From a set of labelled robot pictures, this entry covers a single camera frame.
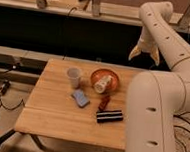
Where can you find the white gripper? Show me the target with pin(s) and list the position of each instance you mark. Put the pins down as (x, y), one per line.
(146, 44)

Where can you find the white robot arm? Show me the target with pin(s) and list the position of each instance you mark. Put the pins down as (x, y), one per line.
(154, 96)

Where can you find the orange bowl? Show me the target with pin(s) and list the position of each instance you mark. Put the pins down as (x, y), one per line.
(96, 75)

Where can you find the white can in bowl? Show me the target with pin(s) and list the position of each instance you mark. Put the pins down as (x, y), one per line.
(101, 85)

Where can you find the red-brown small object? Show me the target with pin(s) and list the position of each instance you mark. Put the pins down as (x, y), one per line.
(104, 102)

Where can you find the blue sponge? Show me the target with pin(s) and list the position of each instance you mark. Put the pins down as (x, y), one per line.
(80, 98)

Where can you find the wooden table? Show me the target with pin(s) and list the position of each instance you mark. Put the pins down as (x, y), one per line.
(52, 112)

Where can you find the black power adapter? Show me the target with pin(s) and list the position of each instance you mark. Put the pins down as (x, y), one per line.
(4, 87)

